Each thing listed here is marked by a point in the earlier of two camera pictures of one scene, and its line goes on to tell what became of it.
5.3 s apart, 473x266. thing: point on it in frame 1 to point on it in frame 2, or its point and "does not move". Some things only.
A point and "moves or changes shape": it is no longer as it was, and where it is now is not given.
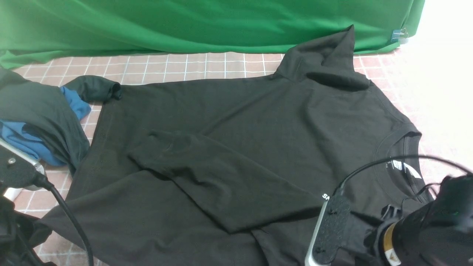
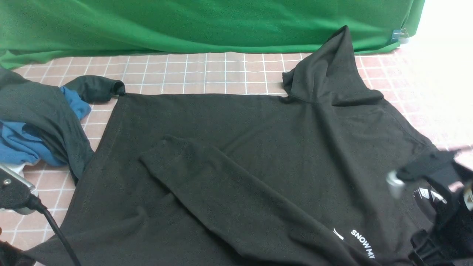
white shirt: (12, 193) to (18, 168)
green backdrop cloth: (30, 29) does not move
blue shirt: (13, 132) moves or changes shape
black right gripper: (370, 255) to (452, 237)
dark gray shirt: (44, 113) does not move
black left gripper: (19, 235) to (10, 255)
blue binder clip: (398, 34) does not move
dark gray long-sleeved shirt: (230, 171) moves or changes shape
